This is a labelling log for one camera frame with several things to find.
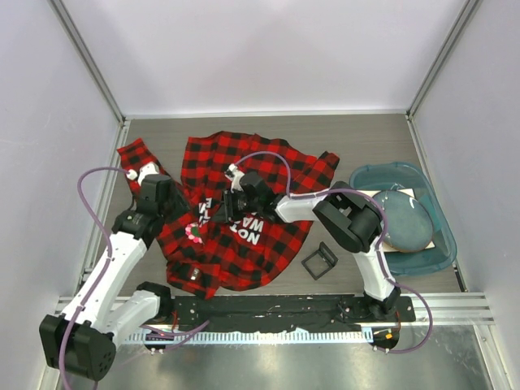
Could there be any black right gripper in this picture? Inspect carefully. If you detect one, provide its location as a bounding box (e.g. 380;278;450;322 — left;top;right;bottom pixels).
211;188;261;223

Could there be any pink white flower brooch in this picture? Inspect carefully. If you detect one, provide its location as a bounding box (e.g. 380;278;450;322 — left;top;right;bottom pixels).
184;223;203;244

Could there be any red black plaid shirt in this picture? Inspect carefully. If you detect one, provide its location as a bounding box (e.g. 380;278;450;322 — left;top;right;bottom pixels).
116;130;341;301

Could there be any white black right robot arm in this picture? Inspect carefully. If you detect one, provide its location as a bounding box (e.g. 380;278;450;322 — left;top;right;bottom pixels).
212;165;401;321

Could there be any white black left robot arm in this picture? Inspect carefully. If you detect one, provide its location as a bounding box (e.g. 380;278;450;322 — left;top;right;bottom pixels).
39;173;189;382

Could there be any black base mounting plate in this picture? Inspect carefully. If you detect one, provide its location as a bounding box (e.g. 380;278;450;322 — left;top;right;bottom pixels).
145;294;416;333

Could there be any teal plastic bin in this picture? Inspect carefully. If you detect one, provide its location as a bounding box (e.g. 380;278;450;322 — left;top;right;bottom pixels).
349;162;457;275

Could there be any blue round ceramic plate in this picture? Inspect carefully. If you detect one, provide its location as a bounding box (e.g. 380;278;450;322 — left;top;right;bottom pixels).
371;189;435;254

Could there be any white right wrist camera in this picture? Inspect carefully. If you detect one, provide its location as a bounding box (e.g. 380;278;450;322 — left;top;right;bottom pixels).
224;163;245;192

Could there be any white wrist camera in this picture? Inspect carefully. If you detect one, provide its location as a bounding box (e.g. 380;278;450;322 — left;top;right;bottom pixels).
224;163;245;192
126;162;160;186

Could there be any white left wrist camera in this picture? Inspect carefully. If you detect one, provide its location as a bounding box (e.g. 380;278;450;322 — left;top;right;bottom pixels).
126;162;160;186

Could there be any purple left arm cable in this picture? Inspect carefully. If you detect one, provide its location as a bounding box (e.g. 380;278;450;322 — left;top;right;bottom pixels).
58;167;212;390

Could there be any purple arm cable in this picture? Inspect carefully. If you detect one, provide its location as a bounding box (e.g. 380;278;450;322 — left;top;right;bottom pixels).
58;167;212;390
233;150;434;353

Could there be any small black square frame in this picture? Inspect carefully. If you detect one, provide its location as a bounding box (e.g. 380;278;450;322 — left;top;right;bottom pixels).
301;241;339;280

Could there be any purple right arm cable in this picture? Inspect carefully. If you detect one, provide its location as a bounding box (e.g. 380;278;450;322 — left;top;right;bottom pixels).
233;150;434;353

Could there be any aluminium front rail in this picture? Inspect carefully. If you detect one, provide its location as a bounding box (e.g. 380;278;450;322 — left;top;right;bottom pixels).
50;292;497;331

